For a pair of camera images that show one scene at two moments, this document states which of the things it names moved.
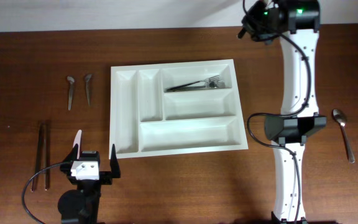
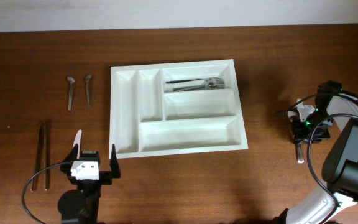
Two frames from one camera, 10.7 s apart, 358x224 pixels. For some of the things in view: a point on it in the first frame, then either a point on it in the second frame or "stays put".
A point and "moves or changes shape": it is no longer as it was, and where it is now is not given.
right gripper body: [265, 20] to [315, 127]
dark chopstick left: [40, 145] stays put
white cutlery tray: [145, 119] stays put
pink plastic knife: [78, 140] stays put
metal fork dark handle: [207, 80] moves or changes shape
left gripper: [107, 176] stays put
